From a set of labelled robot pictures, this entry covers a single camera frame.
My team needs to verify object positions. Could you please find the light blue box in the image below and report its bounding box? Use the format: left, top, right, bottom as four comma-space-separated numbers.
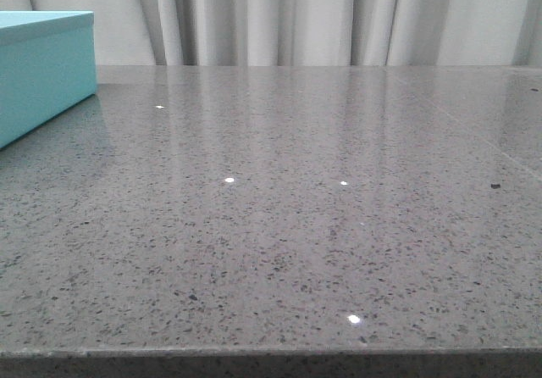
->
1, 11, 97, 147

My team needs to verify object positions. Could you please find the white curtain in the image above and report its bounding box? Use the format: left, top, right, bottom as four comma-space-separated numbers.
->
1, 0, 541, 66

